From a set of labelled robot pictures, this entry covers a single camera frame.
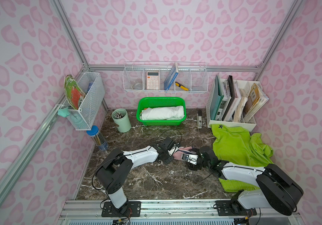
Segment pink shark print shorts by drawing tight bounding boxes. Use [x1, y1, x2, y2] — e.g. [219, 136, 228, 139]
[173, 146, 197, 160]

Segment lime green garment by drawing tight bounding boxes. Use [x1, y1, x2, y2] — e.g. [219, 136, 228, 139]
[211, 123, 274, 193]

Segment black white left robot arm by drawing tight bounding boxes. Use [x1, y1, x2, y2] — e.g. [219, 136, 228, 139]
[94, 137, 180, 212]

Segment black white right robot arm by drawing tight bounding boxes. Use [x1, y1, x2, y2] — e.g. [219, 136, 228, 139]
[181, 146, 304, 216]

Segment black remote control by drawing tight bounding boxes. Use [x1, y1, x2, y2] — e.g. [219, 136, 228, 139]
[197, 110, 202, 129]

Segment green plastic basket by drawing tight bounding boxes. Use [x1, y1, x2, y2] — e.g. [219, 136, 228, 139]
[136, 97, 186, 126]

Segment white rolled cloth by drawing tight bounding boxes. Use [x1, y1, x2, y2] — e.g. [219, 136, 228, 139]
[140, 106, 185, 121]

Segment mint green cup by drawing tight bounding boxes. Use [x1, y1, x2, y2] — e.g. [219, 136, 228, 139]
[111, 108, 132, 133]

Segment dark green folder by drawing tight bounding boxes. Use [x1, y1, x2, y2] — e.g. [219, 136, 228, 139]
[210, 75, 224, 120]

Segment white file organizer rack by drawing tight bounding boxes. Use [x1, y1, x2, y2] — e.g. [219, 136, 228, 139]
[206, 74, 263, 132]

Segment yellow utility knife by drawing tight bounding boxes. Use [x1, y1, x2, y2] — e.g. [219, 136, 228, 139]
[175, 82, 189, 91]

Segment small glass dish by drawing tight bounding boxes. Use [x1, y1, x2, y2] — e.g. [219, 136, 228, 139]
[132, 80, 143, 90]

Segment blue lid pencil jar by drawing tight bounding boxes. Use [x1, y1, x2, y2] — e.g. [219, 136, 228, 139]
[87, 125, 109, 151]

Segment pink calculator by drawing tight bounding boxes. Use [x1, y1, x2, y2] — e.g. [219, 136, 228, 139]
[146, 71, 160, 91]

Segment blue book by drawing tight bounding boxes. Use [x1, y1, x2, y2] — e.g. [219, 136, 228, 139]
[164, 62, 179, 91]

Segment brown paper envelopes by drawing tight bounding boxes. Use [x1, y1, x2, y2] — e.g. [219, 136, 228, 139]
[243, 83, 269, 122]

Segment green red paper packet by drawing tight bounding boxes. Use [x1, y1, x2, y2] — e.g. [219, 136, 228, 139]
[64, 75, 86, 110]

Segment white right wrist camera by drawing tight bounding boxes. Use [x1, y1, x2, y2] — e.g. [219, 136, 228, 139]
[182, 153, 198, 165]

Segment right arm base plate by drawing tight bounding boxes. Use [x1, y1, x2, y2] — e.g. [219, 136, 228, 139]
[213, 200, 258, 217]

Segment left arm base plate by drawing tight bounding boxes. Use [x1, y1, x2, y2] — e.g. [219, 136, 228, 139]
[100, 201, 141, 218]

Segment clear wire wall shelf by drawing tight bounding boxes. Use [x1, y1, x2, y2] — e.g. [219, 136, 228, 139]
[123, 61, 208, 93]

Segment white mesh wall basket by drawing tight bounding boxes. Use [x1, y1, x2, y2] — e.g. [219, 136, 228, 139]
[66, 72, 105, 131]

